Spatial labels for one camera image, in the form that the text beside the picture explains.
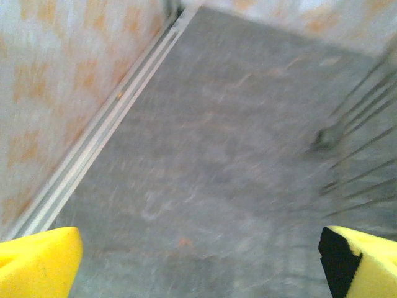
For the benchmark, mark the aluminium side rail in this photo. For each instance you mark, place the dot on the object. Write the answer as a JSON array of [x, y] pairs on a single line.
[[104, 124]]

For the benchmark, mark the left gripper yellow-padded right finger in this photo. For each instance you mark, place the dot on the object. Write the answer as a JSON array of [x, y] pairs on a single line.
[[372, 270]]

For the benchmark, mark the left gripper yellow-padded left finger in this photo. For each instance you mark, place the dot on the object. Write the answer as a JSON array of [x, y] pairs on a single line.
[[37, 267]]

